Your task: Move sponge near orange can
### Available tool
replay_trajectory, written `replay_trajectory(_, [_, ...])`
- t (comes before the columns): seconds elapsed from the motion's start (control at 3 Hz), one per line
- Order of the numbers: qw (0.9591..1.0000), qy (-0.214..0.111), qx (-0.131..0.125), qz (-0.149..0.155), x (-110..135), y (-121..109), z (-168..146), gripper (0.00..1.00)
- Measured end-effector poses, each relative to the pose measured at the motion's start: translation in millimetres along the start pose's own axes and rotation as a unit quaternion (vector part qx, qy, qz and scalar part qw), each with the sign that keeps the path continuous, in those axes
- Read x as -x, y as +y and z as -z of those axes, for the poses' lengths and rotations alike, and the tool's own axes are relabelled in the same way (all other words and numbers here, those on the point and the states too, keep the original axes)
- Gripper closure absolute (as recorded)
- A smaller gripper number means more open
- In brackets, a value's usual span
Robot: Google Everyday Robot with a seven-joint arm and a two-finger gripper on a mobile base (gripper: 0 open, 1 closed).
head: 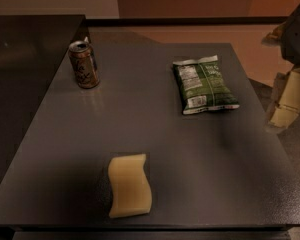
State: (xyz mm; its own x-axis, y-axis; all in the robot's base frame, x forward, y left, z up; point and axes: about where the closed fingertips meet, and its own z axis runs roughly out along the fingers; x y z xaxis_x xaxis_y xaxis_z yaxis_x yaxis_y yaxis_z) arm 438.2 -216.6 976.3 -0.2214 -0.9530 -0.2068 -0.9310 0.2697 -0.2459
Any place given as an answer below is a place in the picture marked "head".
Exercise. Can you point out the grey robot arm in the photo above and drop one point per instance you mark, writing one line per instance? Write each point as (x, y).
(287, 37)

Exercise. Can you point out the dark side cabinet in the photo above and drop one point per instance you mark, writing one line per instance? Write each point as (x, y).
(31, 51)

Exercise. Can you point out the orange drink can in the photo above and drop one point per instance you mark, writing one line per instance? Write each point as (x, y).
(83, 63)

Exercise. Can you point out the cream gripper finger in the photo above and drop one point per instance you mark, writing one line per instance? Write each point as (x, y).
(284, 107)

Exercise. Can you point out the green chip bag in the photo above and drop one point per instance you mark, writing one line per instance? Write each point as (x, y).
(202, 87)

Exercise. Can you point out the yellow wavy sponge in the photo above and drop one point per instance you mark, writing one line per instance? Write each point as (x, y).
(131, 190)

